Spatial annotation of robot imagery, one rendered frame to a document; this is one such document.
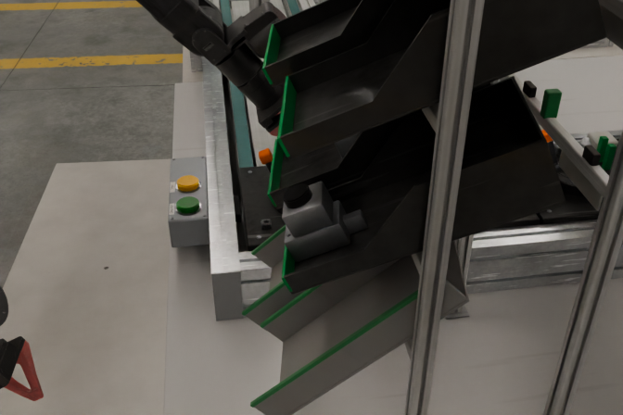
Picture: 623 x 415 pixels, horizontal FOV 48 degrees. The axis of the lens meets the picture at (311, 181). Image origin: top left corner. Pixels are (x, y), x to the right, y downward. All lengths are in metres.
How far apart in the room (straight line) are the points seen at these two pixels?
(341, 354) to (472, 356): 0.40
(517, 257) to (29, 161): 2.61
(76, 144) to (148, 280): 2.28
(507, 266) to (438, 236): 0.59
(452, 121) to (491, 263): 0.65
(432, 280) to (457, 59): 0.22
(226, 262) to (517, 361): 0.47
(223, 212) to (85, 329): 0.30
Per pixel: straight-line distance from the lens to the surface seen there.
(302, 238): 0.73
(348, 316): 0.86
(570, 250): 1.26
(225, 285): 1.12
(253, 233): 1.16
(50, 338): 1.20
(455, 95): 0.56
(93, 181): 1.55
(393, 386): 1.07
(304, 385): 0.81
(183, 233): 1.24
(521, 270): 1.24
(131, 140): 3.46
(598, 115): 1.88
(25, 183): 3.27
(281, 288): 0.91
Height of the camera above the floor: 1.67
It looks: 33 degrees down
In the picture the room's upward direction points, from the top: straight up
